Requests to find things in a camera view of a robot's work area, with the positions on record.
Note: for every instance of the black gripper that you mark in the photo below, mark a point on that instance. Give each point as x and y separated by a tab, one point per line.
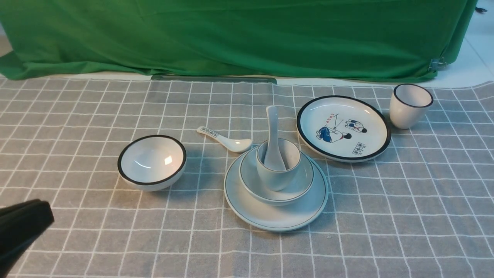
20	225

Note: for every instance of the pale green shallow bowl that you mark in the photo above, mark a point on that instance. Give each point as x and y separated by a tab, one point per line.
293	190

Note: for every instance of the plain white ceramic spoon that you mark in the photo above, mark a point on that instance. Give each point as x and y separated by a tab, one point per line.
273	158

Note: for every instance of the pale green ceramic cup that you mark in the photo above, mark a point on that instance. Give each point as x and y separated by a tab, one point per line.
277	180

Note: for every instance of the white black-rimmed bowl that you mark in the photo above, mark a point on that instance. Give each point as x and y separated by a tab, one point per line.
152	163

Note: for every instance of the white spoon with lettering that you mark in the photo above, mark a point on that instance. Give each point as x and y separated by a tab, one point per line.
233	145

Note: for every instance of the pale green large plate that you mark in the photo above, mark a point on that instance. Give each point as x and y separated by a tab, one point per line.
275	218

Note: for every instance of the illustrated black-rimmed plate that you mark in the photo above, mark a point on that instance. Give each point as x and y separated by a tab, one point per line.
343	129

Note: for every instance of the white black-rimmed cup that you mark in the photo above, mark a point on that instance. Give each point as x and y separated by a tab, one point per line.
408	104

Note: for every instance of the green backdrop cloth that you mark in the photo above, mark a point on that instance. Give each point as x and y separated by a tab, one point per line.
369	40

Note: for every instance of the metal binder clip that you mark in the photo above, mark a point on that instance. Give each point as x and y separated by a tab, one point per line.
437	64

